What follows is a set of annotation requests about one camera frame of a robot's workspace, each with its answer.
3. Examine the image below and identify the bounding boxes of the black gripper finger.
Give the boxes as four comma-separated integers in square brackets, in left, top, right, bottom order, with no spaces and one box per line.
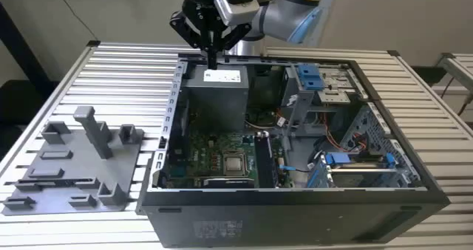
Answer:
[169,10,213,69]
[210,24,253,69]

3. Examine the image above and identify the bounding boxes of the black RAM stick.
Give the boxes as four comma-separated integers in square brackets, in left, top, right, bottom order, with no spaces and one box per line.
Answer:
[253,131,278,188]
[16,177,96,188]

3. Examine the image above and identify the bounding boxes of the blue disk carrier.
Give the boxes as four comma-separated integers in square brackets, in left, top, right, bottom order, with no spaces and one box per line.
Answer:
[296,63,325,91]

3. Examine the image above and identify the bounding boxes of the grey power supply unit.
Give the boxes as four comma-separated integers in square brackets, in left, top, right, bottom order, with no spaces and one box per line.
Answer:
[182,64,250,132]

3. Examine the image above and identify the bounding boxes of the black case fan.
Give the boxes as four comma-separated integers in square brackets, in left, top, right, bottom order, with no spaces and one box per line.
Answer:
[245,107,281,129]

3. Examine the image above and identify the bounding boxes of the grey metal drive cage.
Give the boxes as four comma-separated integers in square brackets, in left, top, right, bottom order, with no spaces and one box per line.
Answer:
[280,63,365,136]

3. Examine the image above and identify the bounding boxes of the green motherboard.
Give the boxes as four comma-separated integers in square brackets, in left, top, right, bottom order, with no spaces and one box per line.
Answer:
[161,132,296,190]

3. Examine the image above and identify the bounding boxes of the silver CPU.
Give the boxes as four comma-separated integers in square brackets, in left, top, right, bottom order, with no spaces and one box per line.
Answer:
[224,155,245,172]

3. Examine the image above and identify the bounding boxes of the CPU socket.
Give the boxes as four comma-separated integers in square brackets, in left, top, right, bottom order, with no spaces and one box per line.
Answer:
[220,149,249,177]

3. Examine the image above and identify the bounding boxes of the perforated metal cage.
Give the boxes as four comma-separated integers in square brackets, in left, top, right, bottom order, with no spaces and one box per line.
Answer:
[308,103,422,190]

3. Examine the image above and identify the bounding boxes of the black graphics card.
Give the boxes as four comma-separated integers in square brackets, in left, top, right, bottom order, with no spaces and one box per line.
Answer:
[201,177,256,189]

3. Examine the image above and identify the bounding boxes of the black box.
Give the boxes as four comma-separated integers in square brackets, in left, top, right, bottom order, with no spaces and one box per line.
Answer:
[410,65,448,88]

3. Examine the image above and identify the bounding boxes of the grey parts rack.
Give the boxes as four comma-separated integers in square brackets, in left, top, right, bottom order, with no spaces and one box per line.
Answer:
[0,105,154,216]

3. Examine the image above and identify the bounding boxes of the hard disk in blue carrier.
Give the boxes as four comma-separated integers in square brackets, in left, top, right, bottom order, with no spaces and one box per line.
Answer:
[309,151,400,188]

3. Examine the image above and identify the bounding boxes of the metal slat side table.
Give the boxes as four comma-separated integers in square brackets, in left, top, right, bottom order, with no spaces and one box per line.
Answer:
[430,52,473,95]

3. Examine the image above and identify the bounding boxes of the black PC case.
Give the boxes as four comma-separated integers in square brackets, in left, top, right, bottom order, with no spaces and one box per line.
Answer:
[134,52,452,248]

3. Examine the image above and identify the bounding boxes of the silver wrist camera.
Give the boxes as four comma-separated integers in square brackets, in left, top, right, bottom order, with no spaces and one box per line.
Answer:
[213,0,260,27]

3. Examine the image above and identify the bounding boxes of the thin wall wire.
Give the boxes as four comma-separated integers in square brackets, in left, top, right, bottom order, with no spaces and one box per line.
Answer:
[49,0,100,42]

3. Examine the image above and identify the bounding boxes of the orange wires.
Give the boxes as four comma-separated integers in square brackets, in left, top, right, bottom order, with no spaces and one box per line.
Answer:
[320,113,369,152]

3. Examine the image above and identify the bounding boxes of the black slanted post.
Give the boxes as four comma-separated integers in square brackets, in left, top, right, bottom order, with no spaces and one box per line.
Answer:
[0,2,49,84]

